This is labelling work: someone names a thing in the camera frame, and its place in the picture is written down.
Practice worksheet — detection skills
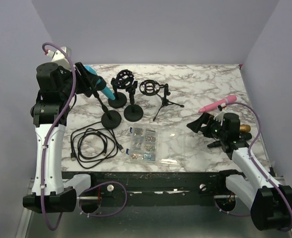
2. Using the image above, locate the pink microphone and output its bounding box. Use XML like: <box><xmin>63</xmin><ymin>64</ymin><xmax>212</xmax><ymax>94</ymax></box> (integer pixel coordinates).
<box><xmin>199</xmin><ymin>95</ymin><xmax>237</xmax><ymax>113</ymax></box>

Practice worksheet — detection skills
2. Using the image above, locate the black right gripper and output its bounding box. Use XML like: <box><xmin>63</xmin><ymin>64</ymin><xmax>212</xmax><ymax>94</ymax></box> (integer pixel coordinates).
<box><xmin>188</xmin><ymin>111</ymin><xmax>227</xmax><ymax>140</ymax></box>

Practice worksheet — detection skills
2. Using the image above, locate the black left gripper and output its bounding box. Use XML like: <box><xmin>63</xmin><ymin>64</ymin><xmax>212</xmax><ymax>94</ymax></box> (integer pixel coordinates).
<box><xmin>59</xmin><ymin>61</ymin><xmax>99</xmax><ymax>100</ymax></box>

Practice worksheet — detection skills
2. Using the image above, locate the black round-base mic stand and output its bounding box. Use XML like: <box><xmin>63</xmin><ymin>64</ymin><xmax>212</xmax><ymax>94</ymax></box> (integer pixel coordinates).
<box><xmin>124</xmin><ymin>81</ymin><xmax>144</xmax><ymax>122</ymax></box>

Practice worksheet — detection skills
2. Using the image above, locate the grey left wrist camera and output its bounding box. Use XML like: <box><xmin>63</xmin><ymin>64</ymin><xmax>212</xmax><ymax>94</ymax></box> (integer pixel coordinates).
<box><xmin>45</xmin><ymin>50</ymin><xmax>71</xmax><ymax>71</ymax></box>

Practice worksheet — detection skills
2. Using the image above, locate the blue microphone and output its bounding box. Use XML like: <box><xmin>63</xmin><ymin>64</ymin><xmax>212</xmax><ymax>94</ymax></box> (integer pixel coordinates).
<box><xmin>84</xmin><ymin>65</ymin><xmax>115</xmax><ymax>100</ymax></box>

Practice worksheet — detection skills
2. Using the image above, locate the black microphone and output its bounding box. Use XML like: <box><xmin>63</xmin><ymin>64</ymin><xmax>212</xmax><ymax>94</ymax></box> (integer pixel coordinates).
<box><xmin>207</xmin><ymin>132</ymin><xmax>252</xmax><ymax>148</ymax></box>

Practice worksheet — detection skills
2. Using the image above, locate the black clip round-base stand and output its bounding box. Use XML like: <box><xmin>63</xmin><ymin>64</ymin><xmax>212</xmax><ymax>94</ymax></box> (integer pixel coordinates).
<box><xmin>86</xmin><ymin>73</ymin><xmax>122</xmax><ymax>129</ymax></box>

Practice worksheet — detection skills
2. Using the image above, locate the clear plastic screw box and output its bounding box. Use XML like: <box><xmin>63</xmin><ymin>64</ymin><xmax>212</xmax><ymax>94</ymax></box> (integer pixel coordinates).
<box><xmin>126</xmin><ymin>123</ymin><xmax>185</xmax><ymax>167</ymax></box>

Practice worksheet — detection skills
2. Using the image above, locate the black usb cable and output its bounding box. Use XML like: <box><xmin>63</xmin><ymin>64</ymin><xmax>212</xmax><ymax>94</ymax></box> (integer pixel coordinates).
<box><xmin>70</xmin><ymin>121</ymin><xmax>125</xmax><ymax>170</ymax></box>

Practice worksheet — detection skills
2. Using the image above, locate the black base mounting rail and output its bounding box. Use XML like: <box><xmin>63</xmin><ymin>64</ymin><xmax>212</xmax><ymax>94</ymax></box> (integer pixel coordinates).
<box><xmin>38</xmin><ymin>170</ymin><xmax>277</xmax><ymax>208</ymax></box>

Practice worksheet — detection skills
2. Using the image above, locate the gold microphone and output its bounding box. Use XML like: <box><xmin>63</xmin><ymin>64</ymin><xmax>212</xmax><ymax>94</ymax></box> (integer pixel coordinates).
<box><xmin>239</xmin><ymin>124</ymin><xmax>251</xmax><ymax>133</ymax></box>

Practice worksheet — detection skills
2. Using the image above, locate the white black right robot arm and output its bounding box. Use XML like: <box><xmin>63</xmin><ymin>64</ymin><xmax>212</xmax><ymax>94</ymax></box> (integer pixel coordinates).
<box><xmin>187</xmin><ymin>113</ymin><xmax>292</xmax><ymax>231</ymax></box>

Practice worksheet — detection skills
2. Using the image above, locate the black shock-mount round-base stand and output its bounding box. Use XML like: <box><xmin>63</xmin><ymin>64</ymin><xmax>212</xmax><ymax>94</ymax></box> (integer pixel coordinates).
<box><xmin>108</xmin><ymin>69</ymin><xmax>134</xmax><ymax>109</ymax></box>

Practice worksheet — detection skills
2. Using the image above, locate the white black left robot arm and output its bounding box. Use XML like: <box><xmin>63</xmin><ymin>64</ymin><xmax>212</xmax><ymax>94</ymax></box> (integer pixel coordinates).
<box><xmin>22</xmin><ymin>62</ymin><xmax>97</xmax><ymax>213</ymax></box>

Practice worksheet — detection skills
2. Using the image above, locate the black tripod shock-mount stand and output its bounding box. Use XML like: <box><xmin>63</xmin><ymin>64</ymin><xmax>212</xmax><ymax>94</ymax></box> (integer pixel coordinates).
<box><xmin>139</xmin><ymin>79</ymin><xmax>184</xmax><ymax>121</ymax></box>

